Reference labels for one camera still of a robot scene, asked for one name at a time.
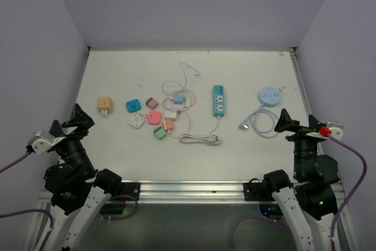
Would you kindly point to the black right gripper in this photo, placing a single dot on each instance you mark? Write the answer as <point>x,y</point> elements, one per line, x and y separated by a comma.
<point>285,122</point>

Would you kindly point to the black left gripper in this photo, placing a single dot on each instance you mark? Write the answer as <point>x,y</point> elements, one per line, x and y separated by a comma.
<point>79,119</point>

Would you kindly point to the light blue round socket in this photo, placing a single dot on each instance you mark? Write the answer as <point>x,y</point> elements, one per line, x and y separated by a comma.
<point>269,96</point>

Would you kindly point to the beige cube socket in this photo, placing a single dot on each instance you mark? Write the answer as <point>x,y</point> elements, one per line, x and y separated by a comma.
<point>104,105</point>

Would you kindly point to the grey plug adapter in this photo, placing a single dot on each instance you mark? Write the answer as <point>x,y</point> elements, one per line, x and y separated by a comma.
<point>136,120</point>

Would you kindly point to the blue square plug adapter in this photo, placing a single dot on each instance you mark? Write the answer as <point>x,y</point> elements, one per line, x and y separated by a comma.
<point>133,105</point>

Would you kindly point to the pink square plug adapter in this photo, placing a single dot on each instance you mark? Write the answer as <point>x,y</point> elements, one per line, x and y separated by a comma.
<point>154,117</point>

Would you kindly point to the green cube charger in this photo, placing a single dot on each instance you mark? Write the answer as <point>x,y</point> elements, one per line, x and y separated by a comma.
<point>160,133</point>

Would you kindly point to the white cube charger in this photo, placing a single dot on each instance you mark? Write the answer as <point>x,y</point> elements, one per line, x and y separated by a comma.
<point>171,114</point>

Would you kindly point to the blue cube charger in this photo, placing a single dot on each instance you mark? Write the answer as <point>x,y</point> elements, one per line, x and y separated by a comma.
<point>179,99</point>

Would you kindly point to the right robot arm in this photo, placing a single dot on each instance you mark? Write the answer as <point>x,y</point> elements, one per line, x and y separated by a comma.
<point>310,206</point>

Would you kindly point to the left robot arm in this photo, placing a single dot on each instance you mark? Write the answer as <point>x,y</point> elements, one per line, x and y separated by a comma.
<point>71,181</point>

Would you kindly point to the orange plug on strip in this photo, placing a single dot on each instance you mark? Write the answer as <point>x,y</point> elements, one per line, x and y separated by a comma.
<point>168,125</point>

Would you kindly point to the teal power strip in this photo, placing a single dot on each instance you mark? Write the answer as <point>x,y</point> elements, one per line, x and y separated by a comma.
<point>218,101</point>

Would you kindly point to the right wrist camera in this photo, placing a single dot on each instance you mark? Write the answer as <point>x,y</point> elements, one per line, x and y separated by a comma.
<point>330,129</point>

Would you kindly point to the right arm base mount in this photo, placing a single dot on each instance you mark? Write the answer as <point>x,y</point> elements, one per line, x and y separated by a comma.
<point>262,191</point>

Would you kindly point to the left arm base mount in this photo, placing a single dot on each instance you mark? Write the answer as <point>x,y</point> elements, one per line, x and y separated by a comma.
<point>125,188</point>

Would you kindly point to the aluminium rail frame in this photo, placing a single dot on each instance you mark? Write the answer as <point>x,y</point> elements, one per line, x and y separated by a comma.
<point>172,190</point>

